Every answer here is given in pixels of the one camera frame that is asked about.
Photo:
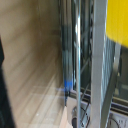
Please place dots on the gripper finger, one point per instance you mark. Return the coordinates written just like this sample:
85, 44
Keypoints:
4, 100

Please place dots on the yellow bowl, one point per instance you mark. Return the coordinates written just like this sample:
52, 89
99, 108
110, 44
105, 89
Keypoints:
118, 20

